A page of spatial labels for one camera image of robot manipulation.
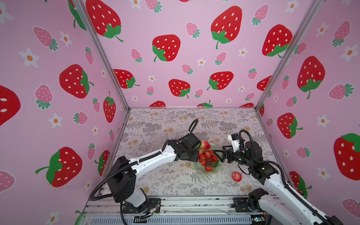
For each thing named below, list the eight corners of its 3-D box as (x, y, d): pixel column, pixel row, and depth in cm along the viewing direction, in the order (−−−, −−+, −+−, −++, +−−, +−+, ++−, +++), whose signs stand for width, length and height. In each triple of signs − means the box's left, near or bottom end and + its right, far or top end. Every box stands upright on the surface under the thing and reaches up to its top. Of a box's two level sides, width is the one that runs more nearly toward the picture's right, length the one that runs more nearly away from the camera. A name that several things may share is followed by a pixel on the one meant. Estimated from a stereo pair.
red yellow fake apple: (232, 182, 84) (234, 179, 80) (230, 174, 87) (233, 171, 83) (240, 182, 84) (242, 179, 80) (238, 174, 87) (240, 171, 83)
